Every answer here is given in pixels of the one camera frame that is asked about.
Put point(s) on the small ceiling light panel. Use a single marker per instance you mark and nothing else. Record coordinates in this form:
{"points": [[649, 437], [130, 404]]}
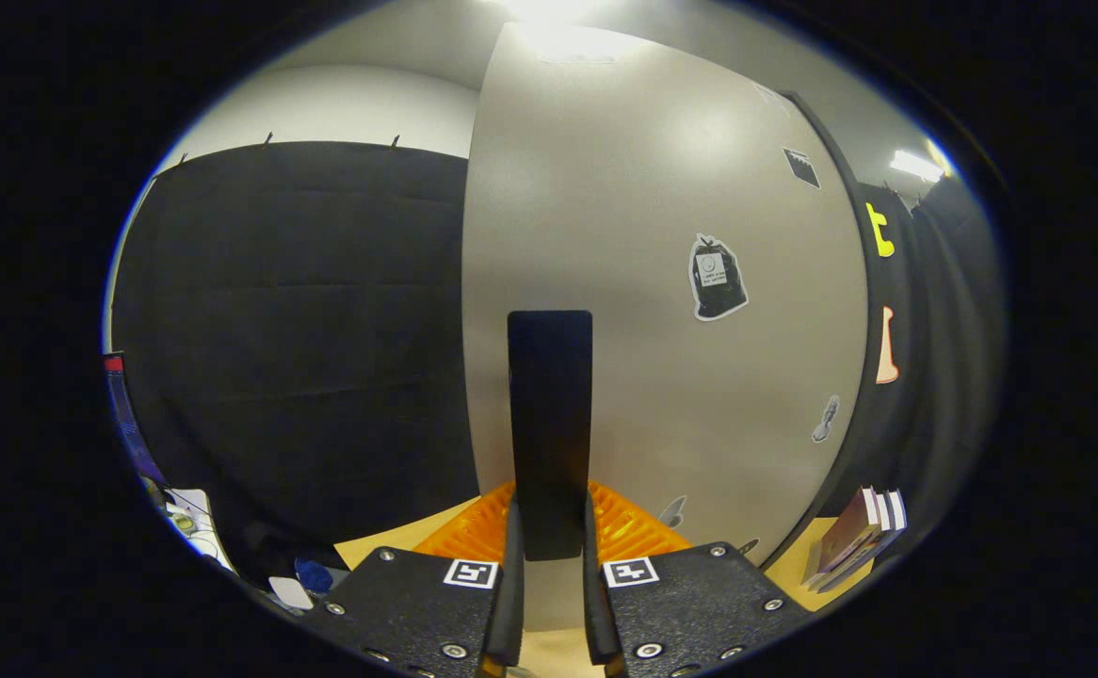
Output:
{"points": [[916, 165]]}

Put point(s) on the beige cabinet door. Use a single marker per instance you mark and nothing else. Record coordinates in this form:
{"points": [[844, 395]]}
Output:
{"points": [[662, 377]]}

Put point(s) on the large ceiling light panel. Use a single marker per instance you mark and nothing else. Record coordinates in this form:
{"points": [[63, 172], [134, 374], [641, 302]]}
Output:
{"points": [[549, 8]]}

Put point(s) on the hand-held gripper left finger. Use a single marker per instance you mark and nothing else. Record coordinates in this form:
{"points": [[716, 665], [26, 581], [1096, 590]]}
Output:
{"points": [[509, 603]]}

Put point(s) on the tan white book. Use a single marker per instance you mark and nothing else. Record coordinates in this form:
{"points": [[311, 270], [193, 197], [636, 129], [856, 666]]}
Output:
{"points": [[885, 513]]}

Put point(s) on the white flat object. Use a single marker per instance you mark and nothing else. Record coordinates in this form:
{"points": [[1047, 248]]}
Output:
{"points": [[290, 591]]}

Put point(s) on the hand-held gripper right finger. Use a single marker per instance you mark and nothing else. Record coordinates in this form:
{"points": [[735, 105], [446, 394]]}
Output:
{"points": [[596, 603]]}

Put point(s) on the dark grey cabinet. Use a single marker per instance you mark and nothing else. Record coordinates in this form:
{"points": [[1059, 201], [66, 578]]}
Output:
{"points": [[848, 184]]}

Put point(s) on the black backdrop cloth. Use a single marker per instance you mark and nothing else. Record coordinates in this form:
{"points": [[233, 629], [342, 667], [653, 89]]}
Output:
{"points": [[304, 330]]}

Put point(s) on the blue grey book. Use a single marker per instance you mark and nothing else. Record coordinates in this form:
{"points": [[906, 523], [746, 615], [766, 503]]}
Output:
{"points": [[897, 510]]}

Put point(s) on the blue round object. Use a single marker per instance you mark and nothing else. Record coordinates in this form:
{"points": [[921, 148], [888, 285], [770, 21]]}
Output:
{"points": [[312, 574]]}

